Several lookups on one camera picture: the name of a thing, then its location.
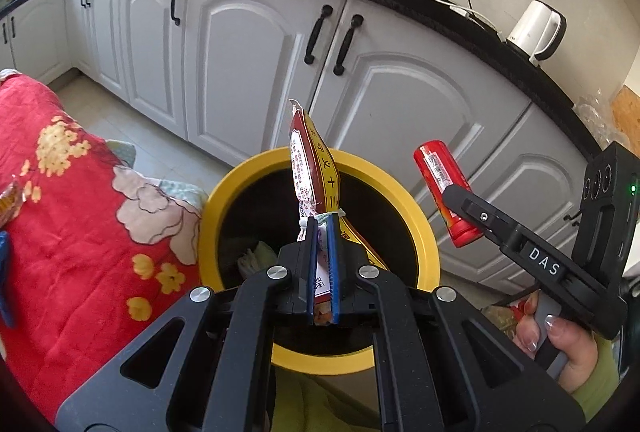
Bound red stick wrapper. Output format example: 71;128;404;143
413;140;485;247

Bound person's right hand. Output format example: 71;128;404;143
513;303;600;395

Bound yellow rimmed bin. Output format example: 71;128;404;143
197;147;440;375

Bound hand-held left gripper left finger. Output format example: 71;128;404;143
55;217;322;432

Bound white charger with cable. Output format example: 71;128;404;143
430;0;508;44

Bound red floral blanket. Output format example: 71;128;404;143
0;69;211;423

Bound blue plastic item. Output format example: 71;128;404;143
0;232;17;329

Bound white lower cabinets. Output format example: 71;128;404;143
0;0;621;298

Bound wooden board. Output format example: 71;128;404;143
612;84;640;158

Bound orange snack wrapper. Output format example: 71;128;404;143
0;179;25;228

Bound white electric kettle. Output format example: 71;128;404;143
506;0;568;68

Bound clear plastic bag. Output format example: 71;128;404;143
575;89;623;140

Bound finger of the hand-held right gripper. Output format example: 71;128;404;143
442;184;599;314

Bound person's green garment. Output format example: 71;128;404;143
272;369;383;432

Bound red yellow snack packet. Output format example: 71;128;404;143
289;99;396;328

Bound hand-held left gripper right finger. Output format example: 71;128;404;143
326;213;587;432

